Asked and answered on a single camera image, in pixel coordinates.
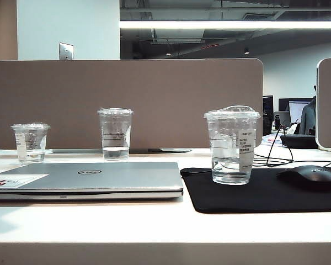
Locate dark computer monitor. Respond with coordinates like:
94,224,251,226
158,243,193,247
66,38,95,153
263,95,274,136

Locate medium clear plastic cup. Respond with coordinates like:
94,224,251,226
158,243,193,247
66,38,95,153
204,104,262,186

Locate black computer mouse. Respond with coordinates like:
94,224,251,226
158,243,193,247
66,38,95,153
276,165,331,190

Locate wide brown desk divider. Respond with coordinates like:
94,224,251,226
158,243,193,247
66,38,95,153
0,57,264,150

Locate thin black mouse cable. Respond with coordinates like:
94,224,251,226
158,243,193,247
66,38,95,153
180,127,331,175

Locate short clear plastic cup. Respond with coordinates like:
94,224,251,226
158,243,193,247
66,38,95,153
10,122,51,163

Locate white ceiling light strip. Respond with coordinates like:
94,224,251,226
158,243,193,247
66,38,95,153
119,20,331,29

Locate person in grey jacket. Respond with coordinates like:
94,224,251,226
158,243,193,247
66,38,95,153
300,85,318,136

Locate printed papers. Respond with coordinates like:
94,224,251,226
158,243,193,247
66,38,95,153
260,134,282,146

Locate black mouse pad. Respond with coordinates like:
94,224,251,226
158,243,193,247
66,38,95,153
179,166,331,214

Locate lit computer monitor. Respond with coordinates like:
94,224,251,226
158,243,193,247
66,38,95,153
278,98,315,125

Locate tall clear plastic cup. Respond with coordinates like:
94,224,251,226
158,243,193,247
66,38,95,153
97,108,134,161

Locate grey Dell laptop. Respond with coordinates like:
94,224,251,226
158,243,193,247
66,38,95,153
0,162,184,202

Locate metal wall plate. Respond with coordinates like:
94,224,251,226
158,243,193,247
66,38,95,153
58,42,74,60

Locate black oval pouch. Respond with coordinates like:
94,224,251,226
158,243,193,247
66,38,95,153
280,134,318,150

